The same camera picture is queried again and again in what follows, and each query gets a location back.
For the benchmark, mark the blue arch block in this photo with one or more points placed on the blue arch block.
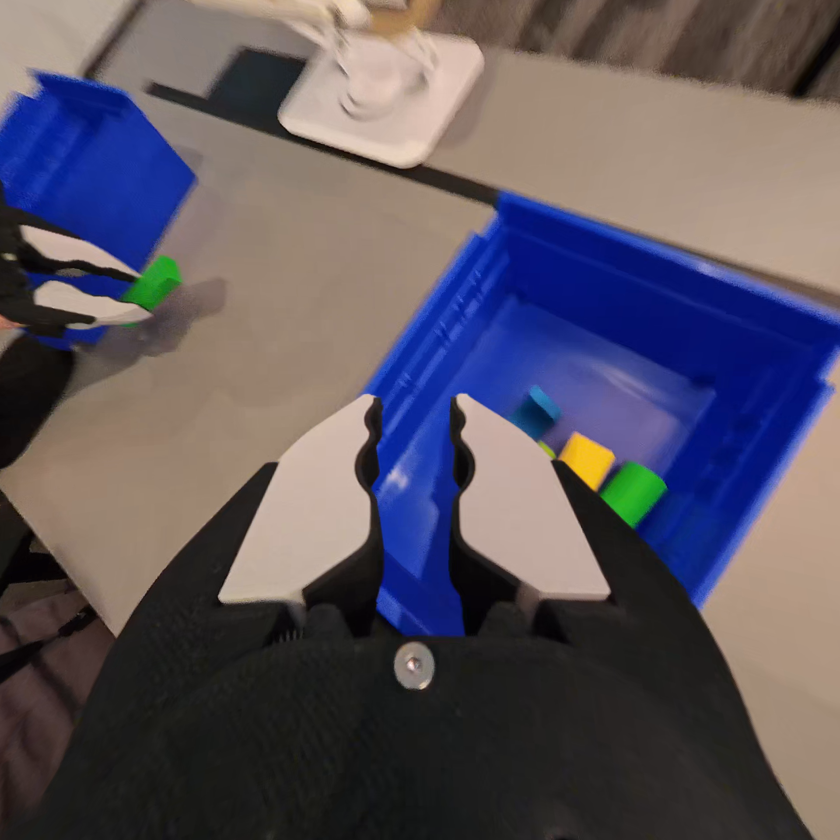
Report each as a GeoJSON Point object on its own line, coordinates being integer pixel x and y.
{"type": "Point", "coordinates": [534, 411]}

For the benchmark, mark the wooden document stand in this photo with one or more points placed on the wooden document stand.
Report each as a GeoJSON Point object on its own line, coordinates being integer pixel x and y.
{"type": "Point", "coordinates": [381, 92]}

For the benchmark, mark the yellow cylinder block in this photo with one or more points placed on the yellow cylinder block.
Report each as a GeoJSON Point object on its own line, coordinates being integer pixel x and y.
{"type": "Point", "coordinates": [586, 460]}

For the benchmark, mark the green cylinder block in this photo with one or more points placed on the green cylinder block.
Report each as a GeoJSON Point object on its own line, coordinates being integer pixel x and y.
{"type": "Point", "coordinates": [633, 492]}

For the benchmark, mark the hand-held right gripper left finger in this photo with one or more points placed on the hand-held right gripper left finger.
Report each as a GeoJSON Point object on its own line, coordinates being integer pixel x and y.
{"type": "Point", "coordinates": [302, 525]}

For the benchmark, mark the lime green plank block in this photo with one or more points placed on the lime green plank block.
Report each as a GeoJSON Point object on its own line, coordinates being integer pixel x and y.
{"type": "Point", "coordinates": [545, 449]}

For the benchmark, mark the blue plastic bin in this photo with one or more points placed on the blue plastic bin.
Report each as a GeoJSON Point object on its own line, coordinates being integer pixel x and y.
{"type": "Point", "coordinates": [591, 341]}
{"type": "Point", "coordinates": [92, 171]}

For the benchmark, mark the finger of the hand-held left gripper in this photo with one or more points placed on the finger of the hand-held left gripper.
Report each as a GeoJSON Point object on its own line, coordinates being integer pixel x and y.
{"type": "Point", "coordinates": [92, 309]}
{"type": "Point", "coordinates": [72, 250]}

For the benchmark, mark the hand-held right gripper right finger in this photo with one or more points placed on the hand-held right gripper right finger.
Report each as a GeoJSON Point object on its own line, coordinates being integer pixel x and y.
{"type": "Point", "coordinates": [532, 525]}

